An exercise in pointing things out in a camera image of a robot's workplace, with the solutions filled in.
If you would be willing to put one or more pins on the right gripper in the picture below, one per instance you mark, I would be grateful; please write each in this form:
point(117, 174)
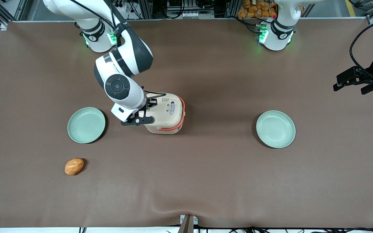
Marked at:
point(151, 103)

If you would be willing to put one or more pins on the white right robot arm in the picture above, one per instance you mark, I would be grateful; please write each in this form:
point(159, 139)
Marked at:
point(125, 64)

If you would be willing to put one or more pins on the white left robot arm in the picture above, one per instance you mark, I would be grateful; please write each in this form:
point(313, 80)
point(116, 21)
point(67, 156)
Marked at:
point(278, 29)

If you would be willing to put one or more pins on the pale green round plate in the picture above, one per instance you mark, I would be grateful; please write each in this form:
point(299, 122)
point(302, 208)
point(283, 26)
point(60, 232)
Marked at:
point(86, 125)
point(276, 128)

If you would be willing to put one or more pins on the brown table cloth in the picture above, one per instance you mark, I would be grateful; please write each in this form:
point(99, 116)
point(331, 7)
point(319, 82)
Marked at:
point(206, 178)

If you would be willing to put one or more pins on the brown potato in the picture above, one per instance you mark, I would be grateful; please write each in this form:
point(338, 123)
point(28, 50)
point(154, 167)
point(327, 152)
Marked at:
point(74, 166)

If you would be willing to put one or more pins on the metal table clamp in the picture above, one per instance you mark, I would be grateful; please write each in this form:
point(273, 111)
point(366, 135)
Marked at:
point(188, 224)

